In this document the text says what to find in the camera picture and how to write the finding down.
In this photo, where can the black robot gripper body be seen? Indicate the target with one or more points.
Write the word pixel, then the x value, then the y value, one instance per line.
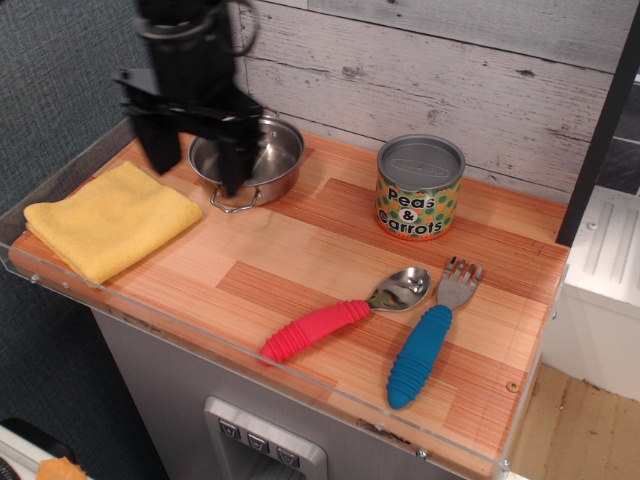
pixel 193 65

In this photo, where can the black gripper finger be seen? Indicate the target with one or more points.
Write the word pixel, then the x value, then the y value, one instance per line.
pixel 159 140
pixel 238 151

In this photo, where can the yellow rag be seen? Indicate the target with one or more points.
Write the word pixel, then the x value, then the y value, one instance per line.
pixel 112 222

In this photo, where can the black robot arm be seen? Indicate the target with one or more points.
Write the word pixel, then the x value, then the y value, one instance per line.
pixel 188 9

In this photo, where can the small steel pot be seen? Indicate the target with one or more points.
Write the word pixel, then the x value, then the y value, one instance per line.
pixel 276 171

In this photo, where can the clear acrylic table guard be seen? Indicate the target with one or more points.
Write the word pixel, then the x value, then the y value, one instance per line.
pixel 239 277

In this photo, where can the peas and carrots can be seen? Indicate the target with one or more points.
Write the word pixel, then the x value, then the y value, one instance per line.
pixel 417 187

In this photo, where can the grey toy fridge cabinet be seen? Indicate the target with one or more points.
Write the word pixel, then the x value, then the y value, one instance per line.
pixel 170 378

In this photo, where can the silver dispenser button panel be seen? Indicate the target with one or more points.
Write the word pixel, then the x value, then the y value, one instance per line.
pixel 249 447

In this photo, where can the orange object at corner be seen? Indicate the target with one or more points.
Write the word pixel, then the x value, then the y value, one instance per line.
pixel 60 469

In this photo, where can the white cabinet with drainboard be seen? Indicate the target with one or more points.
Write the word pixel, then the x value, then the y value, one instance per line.
pixel 593 331

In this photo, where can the red handled spoon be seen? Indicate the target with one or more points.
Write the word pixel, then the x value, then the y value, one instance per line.
pixel 399 292

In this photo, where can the blue handled fork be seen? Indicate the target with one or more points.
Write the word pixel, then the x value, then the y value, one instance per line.
pixel 415 361

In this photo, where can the black right frame post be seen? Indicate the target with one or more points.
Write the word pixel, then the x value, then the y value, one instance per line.
pixel 603 133

